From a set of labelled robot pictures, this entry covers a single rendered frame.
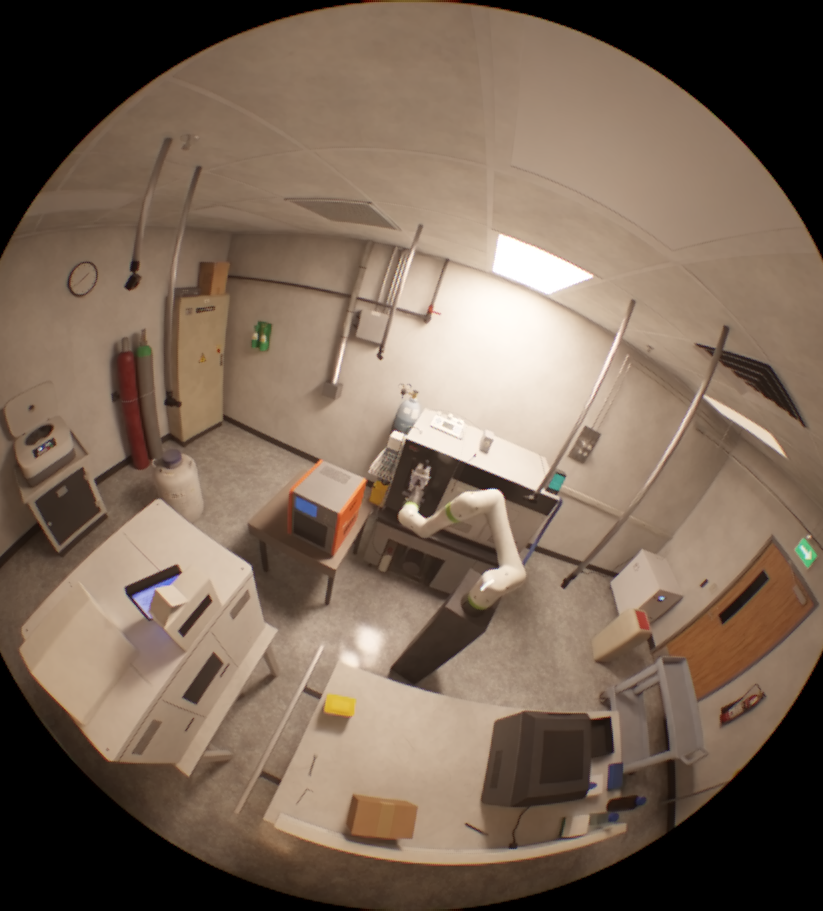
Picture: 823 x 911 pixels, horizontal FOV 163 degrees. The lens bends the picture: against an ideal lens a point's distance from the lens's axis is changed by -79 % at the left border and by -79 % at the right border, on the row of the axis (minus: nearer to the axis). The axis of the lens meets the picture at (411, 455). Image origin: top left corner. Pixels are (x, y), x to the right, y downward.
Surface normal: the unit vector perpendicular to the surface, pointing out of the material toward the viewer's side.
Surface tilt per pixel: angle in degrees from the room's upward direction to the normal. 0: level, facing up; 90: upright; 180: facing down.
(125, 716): 0
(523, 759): 58
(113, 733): 0
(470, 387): 90
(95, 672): 40
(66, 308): 90
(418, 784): 0
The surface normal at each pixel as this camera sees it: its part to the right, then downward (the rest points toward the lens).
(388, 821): 0.29, -0.82
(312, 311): -0.24, 0.44
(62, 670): 0.82, -0.38
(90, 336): 0.93, 0.37
